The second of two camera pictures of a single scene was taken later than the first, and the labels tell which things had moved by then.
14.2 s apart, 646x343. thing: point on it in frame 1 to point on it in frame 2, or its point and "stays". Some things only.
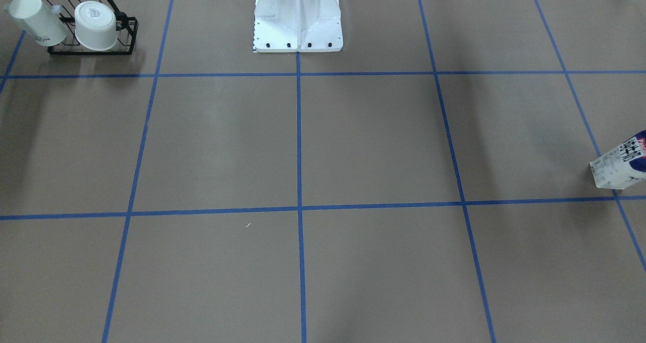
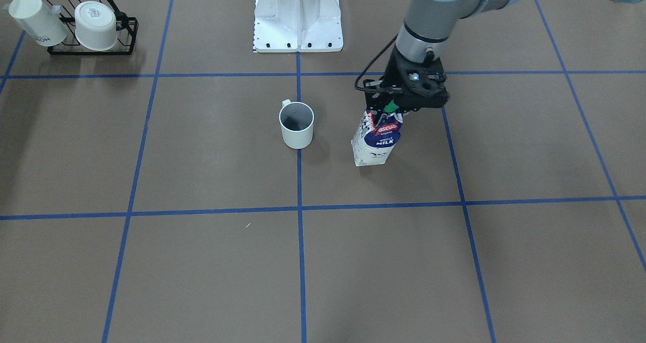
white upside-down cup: [95, 25] stays
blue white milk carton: [624, 166] to [378, 131]
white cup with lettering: [29, 12] stays
